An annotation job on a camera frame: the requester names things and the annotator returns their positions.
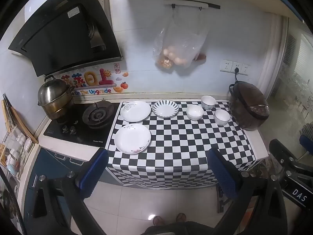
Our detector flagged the black range hood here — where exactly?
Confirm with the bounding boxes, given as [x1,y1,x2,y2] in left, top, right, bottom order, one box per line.
[8,0,123,77]

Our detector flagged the white floral plate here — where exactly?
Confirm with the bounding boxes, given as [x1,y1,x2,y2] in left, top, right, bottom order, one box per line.
[114,124,151,154]
[120,100,151,123]

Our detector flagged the sliding glass door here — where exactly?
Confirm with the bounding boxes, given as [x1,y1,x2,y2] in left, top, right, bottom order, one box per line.
[269,17,313,137]

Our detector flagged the pile of brown eggs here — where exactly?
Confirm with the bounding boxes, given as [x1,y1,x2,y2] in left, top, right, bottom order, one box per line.
[163,45,193,66]

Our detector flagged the person's dark trousers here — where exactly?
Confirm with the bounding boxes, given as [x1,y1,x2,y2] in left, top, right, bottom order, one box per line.
[144,221,216,235]

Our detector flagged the white bowl blue pattern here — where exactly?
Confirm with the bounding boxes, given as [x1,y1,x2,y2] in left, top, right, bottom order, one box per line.
[201,95,217,111]

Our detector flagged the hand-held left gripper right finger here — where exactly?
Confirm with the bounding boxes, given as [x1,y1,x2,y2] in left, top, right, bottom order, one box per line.
[207,148,288,235]

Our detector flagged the wooden cutting board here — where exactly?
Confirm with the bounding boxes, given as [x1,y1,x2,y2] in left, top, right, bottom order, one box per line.
[2,93,39,144]

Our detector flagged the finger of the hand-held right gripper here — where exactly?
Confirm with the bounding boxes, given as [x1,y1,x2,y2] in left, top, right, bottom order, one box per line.
[299,135,313,163]
[268,139,299,178]

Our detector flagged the wall hook rail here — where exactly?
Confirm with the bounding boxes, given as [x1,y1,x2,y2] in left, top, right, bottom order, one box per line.
[164,0,220,11]

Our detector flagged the cup storage rack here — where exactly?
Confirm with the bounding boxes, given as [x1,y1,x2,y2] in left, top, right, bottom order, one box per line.
[0,125,35,177]

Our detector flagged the colourful wall sticker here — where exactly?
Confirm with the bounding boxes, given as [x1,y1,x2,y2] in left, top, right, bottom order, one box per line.
[57,62,129,96]

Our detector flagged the stainless steel steamer pot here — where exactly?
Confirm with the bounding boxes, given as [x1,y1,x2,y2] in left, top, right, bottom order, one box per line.
[37,75,75,121]

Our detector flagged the plain white bowl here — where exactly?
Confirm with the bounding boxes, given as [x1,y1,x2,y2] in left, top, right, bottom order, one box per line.
[186,104,204,121]

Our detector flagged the black burner grate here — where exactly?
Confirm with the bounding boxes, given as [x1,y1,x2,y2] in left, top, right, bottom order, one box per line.
[82,101,115,129]

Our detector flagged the black white checkered mat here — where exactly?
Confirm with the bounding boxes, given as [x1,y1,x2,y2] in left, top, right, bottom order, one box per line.
[106,100,256,189]

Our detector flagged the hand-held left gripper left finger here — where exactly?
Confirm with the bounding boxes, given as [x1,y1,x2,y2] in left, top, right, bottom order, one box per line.
[32,148,109,235]

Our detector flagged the brown rice cooker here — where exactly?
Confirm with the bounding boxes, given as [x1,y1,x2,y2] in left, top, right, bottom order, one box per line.
[228,81,270,131]

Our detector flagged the black glass gas stove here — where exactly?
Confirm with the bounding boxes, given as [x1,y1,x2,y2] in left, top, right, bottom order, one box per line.
[43,100,120,148]

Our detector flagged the blue kitchen cabinet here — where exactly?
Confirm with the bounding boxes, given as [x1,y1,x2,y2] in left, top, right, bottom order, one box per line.
[23,147,118,235]

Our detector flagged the blue striped plate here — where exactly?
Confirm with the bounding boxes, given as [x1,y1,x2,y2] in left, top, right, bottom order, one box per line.
[152,99,180,118]

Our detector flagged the white bowl dark rim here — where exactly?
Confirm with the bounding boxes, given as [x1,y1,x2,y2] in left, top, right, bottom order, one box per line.
[214,109,231,127]

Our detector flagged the clear plastic bag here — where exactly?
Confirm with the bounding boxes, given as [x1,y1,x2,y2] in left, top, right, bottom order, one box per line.
[153,5,209,69]

